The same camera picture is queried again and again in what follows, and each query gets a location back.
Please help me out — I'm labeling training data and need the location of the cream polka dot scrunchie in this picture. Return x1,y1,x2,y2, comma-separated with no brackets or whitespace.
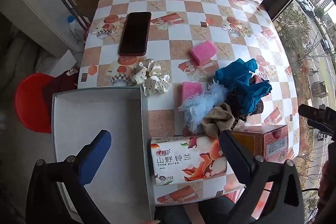
131,58,171,97

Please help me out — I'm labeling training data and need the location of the plastic bottle blue cap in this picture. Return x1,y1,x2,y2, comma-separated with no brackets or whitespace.
67,15,86,43

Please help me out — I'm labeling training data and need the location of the checkered tablecloth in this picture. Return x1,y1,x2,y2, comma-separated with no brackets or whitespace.
77,0,301,206

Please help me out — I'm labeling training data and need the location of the white flat board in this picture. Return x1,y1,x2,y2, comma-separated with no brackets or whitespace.
50,49,79,77

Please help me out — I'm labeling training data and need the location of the person's trouser leg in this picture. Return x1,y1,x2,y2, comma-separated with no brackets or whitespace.
157,195,237,224

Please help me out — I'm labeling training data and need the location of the dark red garment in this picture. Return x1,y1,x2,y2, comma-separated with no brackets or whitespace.
49,68,79,98

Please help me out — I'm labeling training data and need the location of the beige scrunchie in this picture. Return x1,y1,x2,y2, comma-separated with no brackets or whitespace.
201,102,235,139

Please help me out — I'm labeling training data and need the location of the pink sponge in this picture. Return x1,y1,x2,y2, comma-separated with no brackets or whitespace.
189,40,218,66
181,81,204,102

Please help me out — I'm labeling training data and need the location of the teal cloth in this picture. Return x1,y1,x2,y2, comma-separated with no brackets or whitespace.
215,58,259,93
236,80,272,114

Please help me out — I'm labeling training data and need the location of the floral tissue pack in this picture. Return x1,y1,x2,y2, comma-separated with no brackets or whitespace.
150,135,234,186

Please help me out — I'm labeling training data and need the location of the leopard print scrunchie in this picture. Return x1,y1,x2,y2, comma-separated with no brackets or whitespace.
226,91,248,123

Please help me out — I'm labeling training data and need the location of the small black cap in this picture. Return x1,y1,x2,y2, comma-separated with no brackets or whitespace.
253,100,265,115

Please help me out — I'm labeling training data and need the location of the white cardboard box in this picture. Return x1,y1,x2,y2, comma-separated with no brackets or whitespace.
51,86,155,222

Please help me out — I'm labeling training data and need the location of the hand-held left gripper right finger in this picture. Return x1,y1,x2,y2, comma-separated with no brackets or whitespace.
219,130,305,224

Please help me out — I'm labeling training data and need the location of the light blue fluffy scrunchie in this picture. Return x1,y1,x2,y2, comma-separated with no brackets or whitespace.
178,80,229,134

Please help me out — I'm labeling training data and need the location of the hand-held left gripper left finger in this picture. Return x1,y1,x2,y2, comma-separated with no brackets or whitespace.
26,130,112,224

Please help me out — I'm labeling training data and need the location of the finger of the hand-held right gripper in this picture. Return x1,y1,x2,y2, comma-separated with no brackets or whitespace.
307,119,336,141
298,104,336,125

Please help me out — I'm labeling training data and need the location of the white cabinet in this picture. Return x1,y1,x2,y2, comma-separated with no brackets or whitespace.
0,0,91,58

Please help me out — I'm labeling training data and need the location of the red plastic stool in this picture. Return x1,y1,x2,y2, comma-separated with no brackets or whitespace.
14,72,57,134

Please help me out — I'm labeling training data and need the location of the black smartphone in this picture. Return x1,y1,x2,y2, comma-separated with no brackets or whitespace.
118,11,152,56

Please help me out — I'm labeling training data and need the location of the pink patterned carton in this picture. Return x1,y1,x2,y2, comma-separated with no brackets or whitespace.
231,124,289,164

